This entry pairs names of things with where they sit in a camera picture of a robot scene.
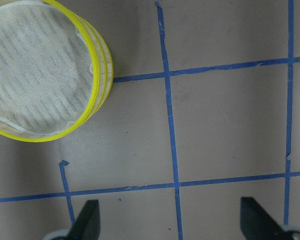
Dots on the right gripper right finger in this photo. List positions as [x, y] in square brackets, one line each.
[257, 224]

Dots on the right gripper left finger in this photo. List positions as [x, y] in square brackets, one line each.
[86, 226]

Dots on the yellow steamer layer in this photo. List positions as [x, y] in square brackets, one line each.
[105, 64]
[40, 70]

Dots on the white mesh steamer cloth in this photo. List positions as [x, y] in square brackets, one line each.
[40, 70]

